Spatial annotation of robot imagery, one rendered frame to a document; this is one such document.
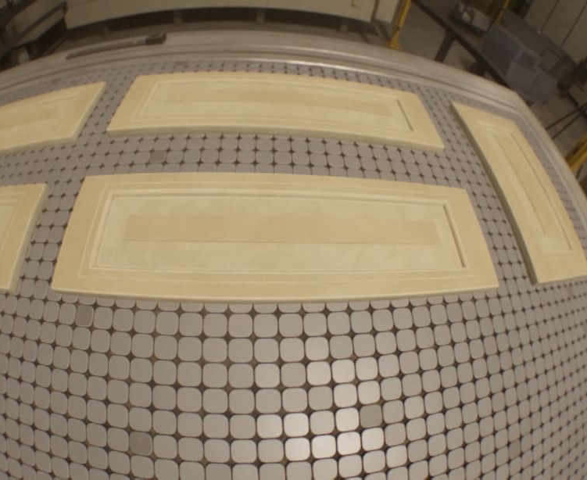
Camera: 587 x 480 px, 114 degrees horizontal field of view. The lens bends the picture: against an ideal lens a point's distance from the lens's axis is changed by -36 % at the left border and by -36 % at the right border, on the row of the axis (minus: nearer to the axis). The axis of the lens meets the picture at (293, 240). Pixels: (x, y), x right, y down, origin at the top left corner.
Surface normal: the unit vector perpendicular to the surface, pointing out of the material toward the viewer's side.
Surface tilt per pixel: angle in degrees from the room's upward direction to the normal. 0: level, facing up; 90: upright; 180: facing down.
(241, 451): 0
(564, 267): 0
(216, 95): 0
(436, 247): 11
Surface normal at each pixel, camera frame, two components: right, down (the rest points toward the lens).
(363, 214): 0.11, -0.64
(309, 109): 0.14, -0.29
